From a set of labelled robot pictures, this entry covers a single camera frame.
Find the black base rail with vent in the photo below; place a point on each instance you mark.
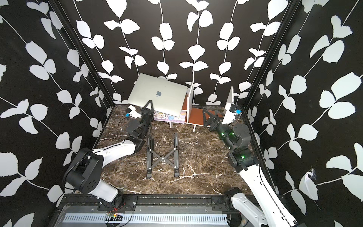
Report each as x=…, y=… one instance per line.
x=230, y=210

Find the colourful cartoon notebook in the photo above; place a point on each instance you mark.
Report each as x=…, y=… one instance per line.
x=159, y=116

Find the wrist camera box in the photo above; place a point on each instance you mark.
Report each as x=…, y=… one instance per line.
x=131, y=112
x=231, y=112

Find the silver laptop computer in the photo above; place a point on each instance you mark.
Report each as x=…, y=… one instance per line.
x=166, y=96

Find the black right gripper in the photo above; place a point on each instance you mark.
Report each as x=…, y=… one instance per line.
x=215, y=122

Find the black folding laptop stand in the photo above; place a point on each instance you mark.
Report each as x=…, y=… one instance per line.
x=153, y=159

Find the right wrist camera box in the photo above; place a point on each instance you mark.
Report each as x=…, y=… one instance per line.
x=231, y=112

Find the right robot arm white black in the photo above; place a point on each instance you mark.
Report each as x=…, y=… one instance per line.
x=249, y=176

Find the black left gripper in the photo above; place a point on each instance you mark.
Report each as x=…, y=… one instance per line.
x=148, y=114

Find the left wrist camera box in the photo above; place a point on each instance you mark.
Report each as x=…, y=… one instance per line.
x=131, y=112

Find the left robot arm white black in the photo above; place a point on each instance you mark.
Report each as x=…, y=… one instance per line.
x=84, y=173

